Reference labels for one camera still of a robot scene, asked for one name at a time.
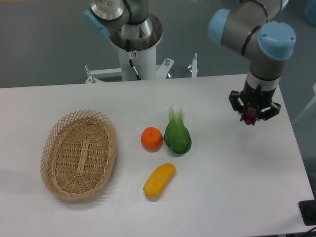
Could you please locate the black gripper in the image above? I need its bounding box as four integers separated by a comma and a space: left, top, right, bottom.
229, 82, 281, 125

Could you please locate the purple sweet potato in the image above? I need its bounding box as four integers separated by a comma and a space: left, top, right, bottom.
244, 108, 256, 125

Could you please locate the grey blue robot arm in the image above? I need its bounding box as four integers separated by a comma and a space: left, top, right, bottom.
83, 0, 296, 125

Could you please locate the woven wicker basket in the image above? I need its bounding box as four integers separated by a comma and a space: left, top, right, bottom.
40, 110, 117, 200

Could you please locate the green bok choy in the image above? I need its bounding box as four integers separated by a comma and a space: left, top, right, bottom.
163, 106, 192, 155

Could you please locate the orange fruit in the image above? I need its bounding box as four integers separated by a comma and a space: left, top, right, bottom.
141, 127, 163, 152

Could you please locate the black device at edge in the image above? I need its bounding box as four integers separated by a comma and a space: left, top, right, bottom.
298, 199, 316, 226

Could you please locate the yellow mango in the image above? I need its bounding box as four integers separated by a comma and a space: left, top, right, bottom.
143, 163, 176, 198

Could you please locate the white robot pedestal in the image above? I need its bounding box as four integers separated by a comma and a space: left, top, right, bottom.
108, 13, 164, 81

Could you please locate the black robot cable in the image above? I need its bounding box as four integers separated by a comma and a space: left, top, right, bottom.
125, 39, 143, 81

